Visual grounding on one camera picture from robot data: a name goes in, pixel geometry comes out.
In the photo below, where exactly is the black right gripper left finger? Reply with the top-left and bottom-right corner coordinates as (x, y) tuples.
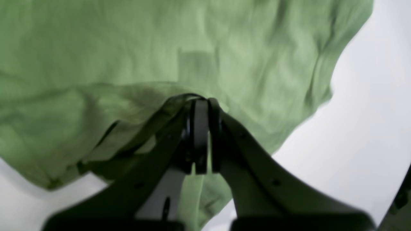
(43, 98), (208, 231)

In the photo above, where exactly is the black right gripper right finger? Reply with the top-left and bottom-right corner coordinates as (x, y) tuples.
(208, 98), (375, 231)

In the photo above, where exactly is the green T-shirt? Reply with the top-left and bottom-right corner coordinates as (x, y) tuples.
(0, 0), (374, 231)

